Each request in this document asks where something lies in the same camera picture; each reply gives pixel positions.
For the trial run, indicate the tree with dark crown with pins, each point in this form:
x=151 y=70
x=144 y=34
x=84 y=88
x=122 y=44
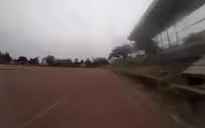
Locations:
x=121 y=51

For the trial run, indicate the row of distant trees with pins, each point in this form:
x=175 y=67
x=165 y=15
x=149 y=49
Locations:
x=50 y=60

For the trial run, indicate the grey grandstand building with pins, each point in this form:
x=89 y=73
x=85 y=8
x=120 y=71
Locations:
x=183 y=36

